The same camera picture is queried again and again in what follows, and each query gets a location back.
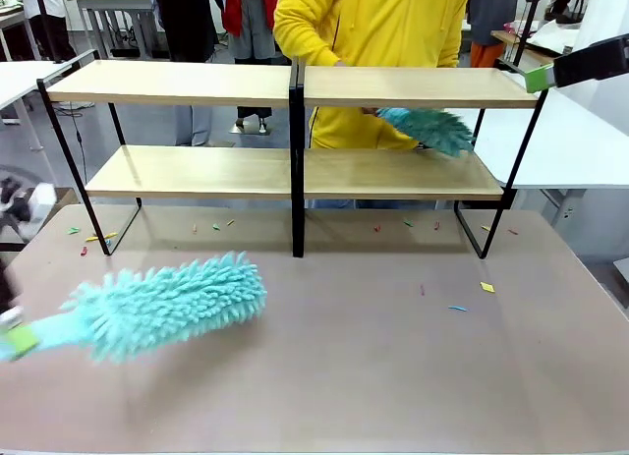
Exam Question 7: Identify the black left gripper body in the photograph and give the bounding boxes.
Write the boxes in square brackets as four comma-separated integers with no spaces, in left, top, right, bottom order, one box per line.
[0,177,35,243]

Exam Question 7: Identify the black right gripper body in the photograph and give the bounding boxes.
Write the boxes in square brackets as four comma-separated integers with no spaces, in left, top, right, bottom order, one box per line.
[583,35,629,85]

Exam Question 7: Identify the teal microfiber duster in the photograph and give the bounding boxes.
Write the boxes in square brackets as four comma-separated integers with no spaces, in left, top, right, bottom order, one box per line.
[374,106,478,158]
[0,250,269,367]

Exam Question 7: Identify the wooden background table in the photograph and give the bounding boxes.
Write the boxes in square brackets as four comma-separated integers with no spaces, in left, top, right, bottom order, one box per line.
[490,29,581,71]

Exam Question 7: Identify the white paper sheet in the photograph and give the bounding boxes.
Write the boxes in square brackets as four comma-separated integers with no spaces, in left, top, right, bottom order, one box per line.
[528,20,586,48]

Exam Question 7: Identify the black stand pole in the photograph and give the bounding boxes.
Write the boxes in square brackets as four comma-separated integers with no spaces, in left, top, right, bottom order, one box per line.
[512,0,551,69]

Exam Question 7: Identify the large white side table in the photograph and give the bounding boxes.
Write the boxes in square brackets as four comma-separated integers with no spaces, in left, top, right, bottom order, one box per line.
[459,88,629,226]

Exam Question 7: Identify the bystander with orange trousers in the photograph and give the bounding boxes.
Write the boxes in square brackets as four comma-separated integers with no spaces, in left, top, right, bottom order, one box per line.
[466,0,525,69]

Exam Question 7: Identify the person in yellow hoodie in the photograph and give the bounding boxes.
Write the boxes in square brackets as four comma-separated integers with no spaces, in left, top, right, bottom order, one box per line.
[272,0,472,210]

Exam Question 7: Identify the bystander in white shirt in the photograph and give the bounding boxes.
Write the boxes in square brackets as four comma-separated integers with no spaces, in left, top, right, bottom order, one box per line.
[9,0,78,63]

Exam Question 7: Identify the grey background table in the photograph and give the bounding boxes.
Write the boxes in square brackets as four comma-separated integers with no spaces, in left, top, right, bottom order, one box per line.
[76,0,163,59]

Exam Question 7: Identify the bystander in dark coat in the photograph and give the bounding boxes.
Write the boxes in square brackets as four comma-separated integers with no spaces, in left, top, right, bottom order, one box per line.
[153,0,218,147]

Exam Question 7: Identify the bystander in red jacket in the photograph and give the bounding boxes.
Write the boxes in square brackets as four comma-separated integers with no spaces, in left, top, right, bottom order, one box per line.
[220,0,286,132]

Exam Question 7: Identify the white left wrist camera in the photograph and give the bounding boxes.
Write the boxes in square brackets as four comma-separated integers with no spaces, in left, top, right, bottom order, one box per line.
[28,182,58,221]

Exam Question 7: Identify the wooden shelf unit black frame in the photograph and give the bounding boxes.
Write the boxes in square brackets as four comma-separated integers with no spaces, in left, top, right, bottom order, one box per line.
[289,56,549,260]
[36,49,306,258]

